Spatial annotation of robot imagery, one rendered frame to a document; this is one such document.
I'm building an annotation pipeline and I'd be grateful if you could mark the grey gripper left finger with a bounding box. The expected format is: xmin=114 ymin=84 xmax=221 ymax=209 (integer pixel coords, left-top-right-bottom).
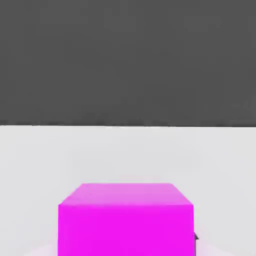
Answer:
xmin=24 ymin=244 xmax=59 ymax=256

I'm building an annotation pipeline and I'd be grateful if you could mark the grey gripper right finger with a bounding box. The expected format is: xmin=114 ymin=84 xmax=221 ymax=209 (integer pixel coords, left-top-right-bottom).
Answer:
xmin=193 ymin=231 xmax=226 ymax=256

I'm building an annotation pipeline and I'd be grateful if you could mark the small magenta cube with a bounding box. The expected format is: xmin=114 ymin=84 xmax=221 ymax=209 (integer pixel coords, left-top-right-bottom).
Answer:
xmin=57 ymin=182 xmax=196 ymax=256

